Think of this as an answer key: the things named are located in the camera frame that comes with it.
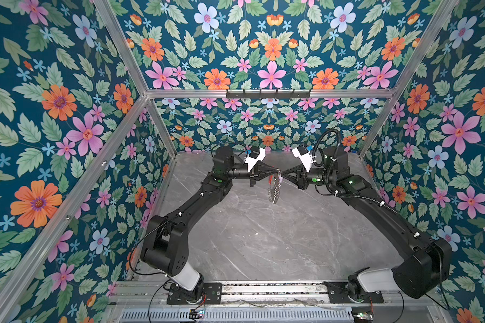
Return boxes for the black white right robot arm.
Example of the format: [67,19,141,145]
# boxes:
[281,141,453,301]

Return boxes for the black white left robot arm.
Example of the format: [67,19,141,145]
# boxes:
[140,146,278,304]

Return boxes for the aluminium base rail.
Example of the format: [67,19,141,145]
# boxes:
[110,281,437,307]

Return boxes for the white perforated cable duct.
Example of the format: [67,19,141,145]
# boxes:
[119,308,354,322]

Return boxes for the red keyring with metal rings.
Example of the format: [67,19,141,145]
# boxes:
[268,173,282,204]

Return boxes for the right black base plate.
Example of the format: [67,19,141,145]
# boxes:
[323,281,385,304]

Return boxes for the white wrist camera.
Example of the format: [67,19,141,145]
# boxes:
[292,145,314,172]
[245,146,266,172]

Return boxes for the black hook rack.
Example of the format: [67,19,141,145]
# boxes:
[225,89,311,100]

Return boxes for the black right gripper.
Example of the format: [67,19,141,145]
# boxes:
[281,163,336,192]

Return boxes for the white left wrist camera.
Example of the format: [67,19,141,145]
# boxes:
[245,146,266,172]

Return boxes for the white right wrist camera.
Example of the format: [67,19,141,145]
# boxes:
[292,145,314,172]

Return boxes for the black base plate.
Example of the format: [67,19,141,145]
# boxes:
[323,281,385,304]
[167,283,223,306]

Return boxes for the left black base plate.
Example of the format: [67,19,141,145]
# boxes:
[167,283,223,306]

